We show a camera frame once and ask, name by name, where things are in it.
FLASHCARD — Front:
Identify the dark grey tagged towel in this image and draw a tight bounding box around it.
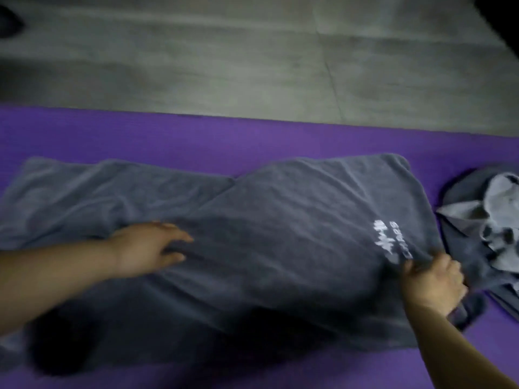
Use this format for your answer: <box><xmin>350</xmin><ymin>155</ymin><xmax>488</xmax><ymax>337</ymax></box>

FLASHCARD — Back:
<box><xmin>0</xmin><ymin>152</ymin><xmax>488</xmax><ymax>378</ymax></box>

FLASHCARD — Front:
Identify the person's left hand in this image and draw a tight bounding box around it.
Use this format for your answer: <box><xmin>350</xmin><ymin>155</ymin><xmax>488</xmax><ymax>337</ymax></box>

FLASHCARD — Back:
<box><xmin>106</xmin><ymin>221</ymin><xmax>195</xmax><ymax>279</ymax></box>

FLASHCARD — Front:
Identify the person's right forearm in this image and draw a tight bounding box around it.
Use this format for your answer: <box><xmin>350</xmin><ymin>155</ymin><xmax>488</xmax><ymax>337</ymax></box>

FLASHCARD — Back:
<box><xmin>404</xmin><ymin>301</ymin><xmax>519</xmax><ymax>389</ymax></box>

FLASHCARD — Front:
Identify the person's right hand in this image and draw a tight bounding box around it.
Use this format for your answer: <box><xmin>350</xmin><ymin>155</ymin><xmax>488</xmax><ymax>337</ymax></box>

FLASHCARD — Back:
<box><xmin>400</xmin><ymin>251</ymin><xmax>468</xmax><ymax>319</ymax></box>

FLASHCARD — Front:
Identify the whitish grey towel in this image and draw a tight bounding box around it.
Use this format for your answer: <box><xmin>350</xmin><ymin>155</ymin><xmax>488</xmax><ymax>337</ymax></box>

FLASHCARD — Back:
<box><xmin>437</xmin><ymin>172</ymin><xmax>519</xmax><ymax>275</ymax></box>

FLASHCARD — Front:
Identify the person's left forearm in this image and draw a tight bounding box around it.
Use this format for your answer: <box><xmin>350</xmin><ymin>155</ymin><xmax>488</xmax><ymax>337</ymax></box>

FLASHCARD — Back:
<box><xmin>0</xmin><ymin>238</ymin><xmax>122</xmax><ymax>338</ymax></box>

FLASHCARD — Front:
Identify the purple yoga mat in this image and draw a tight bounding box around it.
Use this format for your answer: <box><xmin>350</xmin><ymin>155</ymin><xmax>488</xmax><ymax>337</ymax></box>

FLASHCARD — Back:
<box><xmin>0</xmin><ymin>105</ymin><xmax>519</xmax><ymax>389</ymax></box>

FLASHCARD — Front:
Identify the black equipment foot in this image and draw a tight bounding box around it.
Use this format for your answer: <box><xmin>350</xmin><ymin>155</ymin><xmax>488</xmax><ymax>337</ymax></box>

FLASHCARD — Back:
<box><xmin>0</xmin><ymin>3</ymin><xmax>26</xmax><ymax>40</ymax></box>

